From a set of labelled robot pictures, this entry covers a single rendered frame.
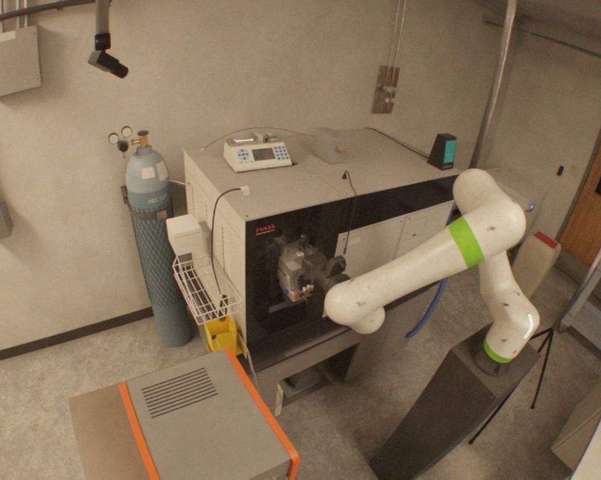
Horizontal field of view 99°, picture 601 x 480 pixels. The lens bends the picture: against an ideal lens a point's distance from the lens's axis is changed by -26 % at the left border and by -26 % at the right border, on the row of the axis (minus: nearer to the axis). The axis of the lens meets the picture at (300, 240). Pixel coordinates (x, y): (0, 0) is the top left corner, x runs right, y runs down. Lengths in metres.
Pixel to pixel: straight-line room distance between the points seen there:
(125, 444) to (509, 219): 1.43
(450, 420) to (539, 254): 2.33
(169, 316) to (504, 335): 1.89
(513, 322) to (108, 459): 1.45
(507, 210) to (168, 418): 0.97
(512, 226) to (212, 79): 1.75
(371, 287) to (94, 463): 1.19
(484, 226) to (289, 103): 1.79
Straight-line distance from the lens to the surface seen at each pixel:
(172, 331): 2.41
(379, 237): 1.54
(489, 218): 0.79
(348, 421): 2.27
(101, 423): 1.53
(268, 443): 0.93
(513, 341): 1.12
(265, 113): 2.28
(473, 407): 1.27
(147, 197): 1.78
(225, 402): 0.98
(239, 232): 1.12
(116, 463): 1.44
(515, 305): 1.11
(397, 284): 0.81
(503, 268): 1.13
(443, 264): 0.79
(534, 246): 3.45
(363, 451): 2.21
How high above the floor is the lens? 2.00
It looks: 35 degrees down
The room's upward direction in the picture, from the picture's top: 7 degrees clockwise
